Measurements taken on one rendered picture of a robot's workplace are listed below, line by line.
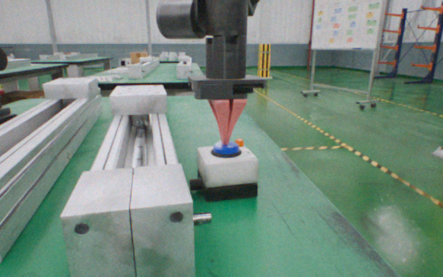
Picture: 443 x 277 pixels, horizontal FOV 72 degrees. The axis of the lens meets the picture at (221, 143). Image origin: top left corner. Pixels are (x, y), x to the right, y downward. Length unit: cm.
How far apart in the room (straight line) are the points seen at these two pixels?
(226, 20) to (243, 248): 28
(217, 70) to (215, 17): 7
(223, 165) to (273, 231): 11
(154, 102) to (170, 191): 39
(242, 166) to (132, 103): 29
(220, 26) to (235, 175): 20
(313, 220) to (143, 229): 24
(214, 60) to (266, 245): 24
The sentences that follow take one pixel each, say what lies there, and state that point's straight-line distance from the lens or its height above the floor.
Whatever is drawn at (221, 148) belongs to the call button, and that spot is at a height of 85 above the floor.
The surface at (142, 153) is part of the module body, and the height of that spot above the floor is 84.
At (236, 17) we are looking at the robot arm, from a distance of 42.
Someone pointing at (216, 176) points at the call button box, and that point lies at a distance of 44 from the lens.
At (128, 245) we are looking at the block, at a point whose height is 84.
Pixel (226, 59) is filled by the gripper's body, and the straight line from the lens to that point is 42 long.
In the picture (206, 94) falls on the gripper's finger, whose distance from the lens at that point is 41.
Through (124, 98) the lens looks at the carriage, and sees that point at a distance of 64.
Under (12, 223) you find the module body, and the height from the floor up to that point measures 80.
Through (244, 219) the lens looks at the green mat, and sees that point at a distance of 42.
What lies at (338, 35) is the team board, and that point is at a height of 120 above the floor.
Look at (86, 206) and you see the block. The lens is 27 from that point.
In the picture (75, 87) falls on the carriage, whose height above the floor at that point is 89.
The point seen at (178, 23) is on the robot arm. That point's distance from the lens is 46.
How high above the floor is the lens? 99
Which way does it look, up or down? 17 degrees down
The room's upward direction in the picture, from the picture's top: straight up
